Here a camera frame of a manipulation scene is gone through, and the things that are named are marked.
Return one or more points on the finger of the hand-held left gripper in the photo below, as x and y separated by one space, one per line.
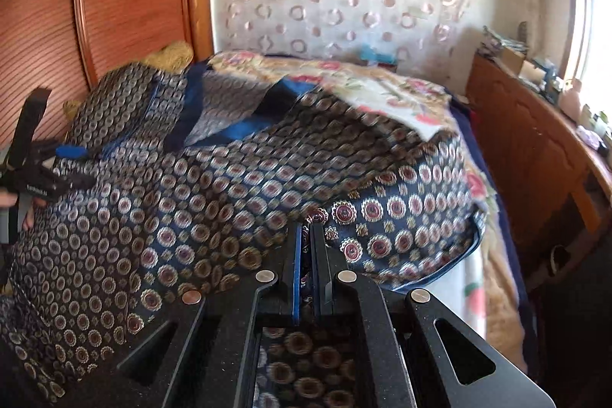
67 185
71 151

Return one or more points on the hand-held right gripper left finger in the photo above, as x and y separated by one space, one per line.
296 279

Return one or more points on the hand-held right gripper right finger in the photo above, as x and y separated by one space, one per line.
316 279

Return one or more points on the navy circle-patterned cloth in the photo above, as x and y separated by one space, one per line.
191 197

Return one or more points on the person's left hand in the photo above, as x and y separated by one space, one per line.
27 220

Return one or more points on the mustard yellow patterned cloth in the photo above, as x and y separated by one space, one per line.
167 54

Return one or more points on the white strawberry-print bedsheet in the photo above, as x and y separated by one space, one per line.
474 293

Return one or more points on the cream rose-print blanket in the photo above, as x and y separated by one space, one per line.
358 78

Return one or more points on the navy blue blanket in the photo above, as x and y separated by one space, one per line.
461 116

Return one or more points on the blue bag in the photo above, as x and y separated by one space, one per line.
372 55

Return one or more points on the wooden sideboard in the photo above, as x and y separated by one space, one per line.
530 140

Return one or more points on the cardboard box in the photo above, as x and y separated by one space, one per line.
511 58

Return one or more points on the stack of folded fabrics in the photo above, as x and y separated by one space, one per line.
493 41

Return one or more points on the pink jug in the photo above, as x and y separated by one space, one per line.
571 98

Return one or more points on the window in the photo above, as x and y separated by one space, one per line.
595 30

